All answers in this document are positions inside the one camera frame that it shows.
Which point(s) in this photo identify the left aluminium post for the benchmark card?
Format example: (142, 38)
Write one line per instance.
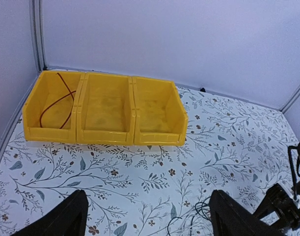
(37, 33)

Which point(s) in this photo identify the yellow bin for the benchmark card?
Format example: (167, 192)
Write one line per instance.
(161, 119)
(50, 111)
(106, 111)

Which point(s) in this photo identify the right aluminium post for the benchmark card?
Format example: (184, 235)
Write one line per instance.
(291, 100)

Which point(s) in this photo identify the middle yellow bin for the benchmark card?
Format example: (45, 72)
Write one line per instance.
(106, 111)

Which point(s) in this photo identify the left yellow bin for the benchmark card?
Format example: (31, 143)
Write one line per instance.
(50, 111)

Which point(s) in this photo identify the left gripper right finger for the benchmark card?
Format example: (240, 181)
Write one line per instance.
(229, 218)

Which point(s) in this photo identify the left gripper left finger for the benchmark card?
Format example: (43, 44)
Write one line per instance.
(67, 219)

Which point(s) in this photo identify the aluminium post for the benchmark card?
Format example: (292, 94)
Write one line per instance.
(37, 33)
(291, 100)

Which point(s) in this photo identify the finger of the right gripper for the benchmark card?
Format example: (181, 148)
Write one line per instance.
(279, 201)

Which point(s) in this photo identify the right yellow bin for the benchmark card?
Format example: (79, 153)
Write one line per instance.
(161, 119)

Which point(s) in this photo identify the floral tablecloth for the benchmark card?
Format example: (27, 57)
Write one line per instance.
(238, 147)

